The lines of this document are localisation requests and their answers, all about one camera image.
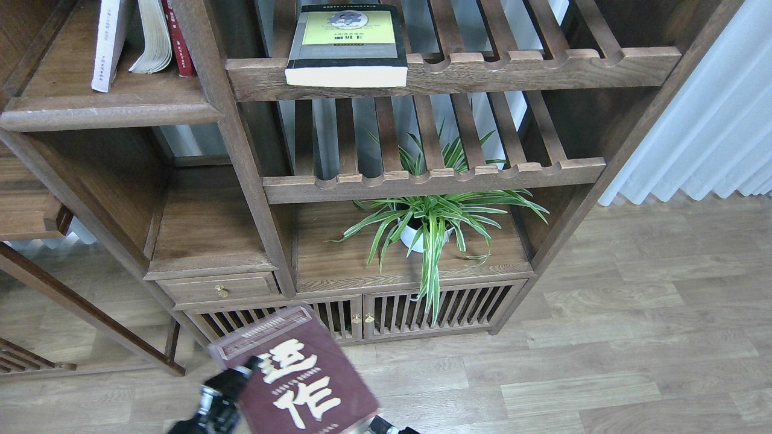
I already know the dark wooden bookshelf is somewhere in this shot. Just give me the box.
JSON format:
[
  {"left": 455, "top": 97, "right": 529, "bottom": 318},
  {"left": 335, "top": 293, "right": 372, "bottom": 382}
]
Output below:
[{"left": 2, "top": 1, "right": 742, "bottom": 343}]

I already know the white plant pot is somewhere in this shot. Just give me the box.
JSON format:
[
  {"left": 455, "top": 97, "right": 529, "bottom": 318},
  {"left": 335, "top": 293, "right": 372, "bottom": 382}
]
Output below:
[{"left": 397, "top": 219, "right": 455, "bottom": 257}]

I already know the cream-paged upright book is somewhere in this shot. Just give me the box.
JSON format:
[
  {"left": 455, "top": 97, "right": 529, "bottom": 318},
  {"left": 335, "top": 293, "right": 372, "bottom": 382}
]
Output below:
[{"left": 128, "top": 1, "right": 172, "bottom": 74}]

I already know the white sheer curtain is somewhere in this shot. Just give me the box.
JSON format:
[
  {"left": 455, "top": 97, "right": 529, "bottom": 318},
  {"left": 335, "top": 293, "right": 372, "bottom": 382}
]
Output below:
[{"left": 599, "top": 1, "right": 771, "bottom": 206}]

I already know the pale pink white book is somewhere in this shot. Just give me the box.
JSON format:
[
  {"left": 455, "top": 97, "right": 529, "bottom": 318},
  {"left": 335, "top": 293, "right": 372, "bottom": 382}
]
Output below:
[{"left": 91, "top": 1, "right": 137, "bottom": 93}]

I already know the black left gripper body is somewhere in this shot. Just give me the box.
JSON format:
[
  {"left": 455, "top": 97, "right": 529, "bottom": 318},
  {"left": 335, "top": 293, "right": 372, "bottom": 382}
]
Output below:
[{"left": 169, "top": 368, "right": 251, "bottom": 433}]

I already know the red upright book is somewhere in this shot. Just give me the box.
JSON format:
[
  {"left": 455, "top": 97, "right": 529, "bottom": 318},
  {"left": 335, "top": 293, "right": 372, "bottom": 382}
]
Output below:
[{"left": 162, "top": 1, "right": 196, "bottom": 78}]

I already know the yellow and black book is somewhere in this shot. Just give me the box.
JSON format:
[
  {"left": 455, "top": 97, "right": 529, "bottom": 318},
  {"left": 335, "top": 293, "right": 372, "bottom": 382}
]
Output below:
[{"left": 285, "top": 4, "right": 408, "bottom": 88}]

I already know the maroon book with white characters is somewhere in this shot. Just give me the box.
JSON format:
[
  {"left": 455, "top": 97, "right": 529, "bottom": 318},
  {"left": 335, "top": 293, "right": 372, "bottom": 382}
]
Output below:
[{"left": 209, "top": 303, "right": 381, "bottom": 433}]

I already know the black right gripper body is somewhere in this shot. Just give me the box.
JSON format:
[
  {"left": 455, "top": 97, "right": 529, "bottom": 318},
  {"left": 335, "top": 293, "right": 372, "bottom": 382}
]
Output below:
[{"left": 369, "top": 417, "right": 420, "bottom": 434}]

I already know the brass drawer knob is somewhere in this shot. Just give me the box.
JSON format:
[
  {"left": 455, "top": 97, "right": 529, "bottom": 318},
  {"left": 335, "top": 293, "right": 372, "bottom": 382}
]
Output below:
[{"left": 215, "top": 285, "right": 230, "bottom": 298}]

